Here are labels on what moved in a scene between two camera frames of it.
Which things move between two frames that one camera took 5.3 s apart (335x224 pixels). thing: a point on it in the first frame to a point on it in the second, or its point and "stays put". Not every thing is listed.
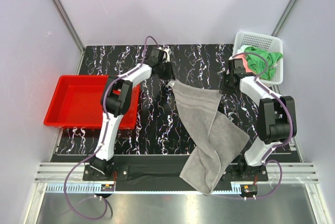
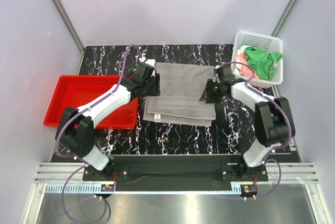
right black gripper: x=224 y=90 to x=208 y=93
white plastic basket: x=266 y=43 stays put
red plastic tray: x=76 y=103 stays put
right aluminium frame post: x=291 y=4 stays put
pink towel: x=244 y=57 stays put
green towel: x=256 y=64 stays put
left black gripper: x=169 y=75 to x=155 y=90
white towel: x=242 y=48 stays put
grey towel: x=216 y=136 to x=180 y=88
